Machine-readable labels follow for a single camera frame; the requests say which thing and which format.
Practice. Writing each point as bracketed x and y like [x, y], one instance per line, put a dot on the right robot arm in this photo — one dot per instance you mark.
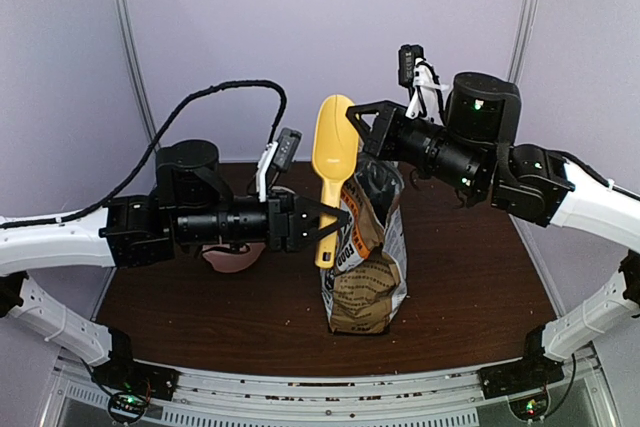
[474, 151]

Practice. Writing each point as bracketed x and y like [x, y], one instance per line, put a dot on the pink double pet feeder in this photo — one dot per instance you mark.
[230, 257]

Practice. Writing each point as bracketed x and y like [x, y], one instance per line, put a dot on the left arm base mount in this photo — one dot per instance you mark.
[129, 384]

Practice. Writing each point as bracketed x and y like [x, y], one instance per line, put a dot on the aluminium corner post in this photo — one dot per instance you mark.
[134, 69]
[524, 31]

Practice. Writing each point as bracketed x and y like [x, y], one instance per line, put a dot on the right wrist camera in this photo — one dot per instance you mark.
[420, 79]

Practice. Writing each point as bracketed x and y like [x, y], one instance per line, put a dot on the aluminium corner post right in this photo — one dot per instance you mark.
[524, 31]

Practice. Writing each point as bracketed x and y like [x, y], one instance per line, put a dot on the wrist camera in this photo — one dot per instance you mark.
[278, 154]
[420, 79]

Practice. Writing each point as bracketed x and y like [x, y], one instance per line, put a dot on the pet food bag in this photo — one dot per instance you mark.
[364, 290]

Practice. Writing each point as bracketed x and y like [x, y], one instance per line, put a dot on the yellow plastic scoop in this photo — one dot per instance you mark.
[335, 148]

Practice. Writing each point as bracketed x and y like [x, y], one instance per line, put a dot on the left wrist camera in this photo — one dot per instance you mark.
[278, 154]

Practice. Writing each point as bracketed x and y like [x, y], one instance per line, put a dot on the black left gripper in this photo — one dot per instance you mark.
[286, 217]

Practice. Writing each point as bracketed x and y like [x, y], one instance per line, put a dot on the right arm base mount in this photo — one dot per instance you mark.
[533, 371]

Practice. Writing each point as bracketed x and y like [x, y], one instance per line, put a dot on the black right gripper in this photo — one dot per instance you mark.
[378, 141]

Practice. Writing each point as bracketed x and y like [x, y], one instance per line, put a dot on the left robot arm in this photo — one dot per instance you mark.
[190, 206]

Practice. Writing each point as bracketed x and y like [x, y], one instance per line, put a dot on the aluminium corner post left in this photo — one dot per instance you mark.
[134, 69]

